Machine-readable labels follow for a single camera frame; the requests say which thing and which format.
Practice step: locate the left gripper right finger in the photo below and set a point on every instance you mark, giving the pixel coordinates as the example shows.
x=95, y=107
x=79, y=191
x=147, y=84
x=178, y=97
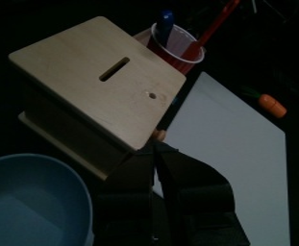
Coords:
x=198, y=198

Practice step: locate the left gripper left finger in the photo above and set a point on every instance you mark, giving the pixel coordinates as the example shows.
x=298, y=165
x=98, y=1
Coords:
x=130, y=195

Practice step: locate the white cutting board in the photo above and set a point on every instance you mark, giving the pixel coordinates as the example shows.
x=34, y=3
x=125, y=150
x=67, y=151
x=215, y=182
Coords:
x=233, y=153

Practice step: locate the grey-blue bowl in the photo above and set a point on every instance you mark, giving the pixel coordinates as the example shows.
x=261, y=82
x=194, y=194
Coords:
x=27, y=205

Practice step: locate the orange toy carrot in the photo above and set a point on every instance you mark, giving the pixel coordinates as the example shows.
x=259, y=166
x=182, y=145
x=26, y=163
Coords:
x=273, y=105

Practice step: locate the wooden box with red drawer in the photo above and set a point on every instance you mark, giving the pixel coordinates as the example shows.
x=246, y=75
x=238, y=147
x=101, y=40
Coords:
x=95, y=86

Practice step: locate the red plastic cup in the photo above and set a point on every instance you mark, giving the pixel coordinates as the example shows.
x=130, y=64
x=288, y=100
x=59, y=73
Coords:
x=179, y=48

